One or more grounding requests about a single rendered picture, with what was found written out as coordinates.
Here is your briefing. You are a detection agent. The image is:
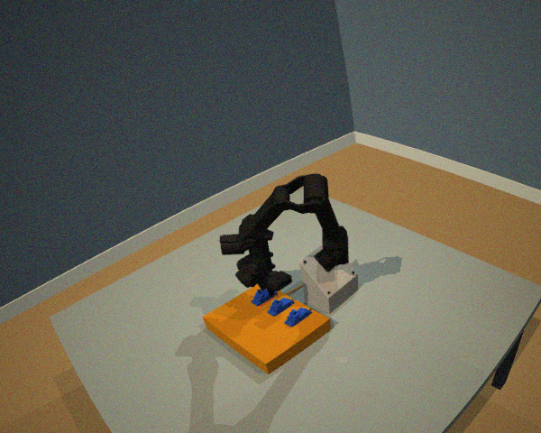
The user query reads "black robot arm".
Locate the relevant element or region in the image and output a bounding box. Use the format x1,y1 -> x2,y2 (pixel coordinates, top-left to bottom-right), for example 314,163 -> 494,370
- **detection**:
220,174 -> 349,288

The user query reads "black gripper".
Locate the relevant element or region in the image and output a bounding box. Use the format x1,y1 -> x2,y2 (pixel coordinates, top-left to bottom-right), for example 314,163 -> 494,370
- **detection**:
237,251 -> 292,297

